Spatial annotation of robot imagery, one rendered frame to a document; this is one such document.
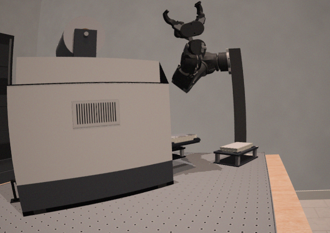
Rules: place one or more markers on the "beige well plate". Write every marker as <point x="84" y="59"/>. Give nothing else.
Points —
<point x="183" y="139"/>

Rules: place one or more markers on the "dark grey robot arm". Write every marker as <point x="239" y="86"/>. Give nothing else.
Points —
<point x="197" y="62"/>

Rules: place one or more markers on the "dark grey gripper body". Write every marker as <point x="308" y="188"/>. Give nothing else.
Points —
<point x="188" y="30"/>

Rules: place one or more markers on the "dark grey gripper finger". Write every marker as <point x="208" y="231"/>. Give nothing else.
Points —
<point x="201" y="15"/>
<point x="175" y="24"/>

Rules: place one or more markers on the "cream well plate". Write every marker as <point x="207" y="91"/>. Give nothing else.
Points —
<point x="236" y="147"/>

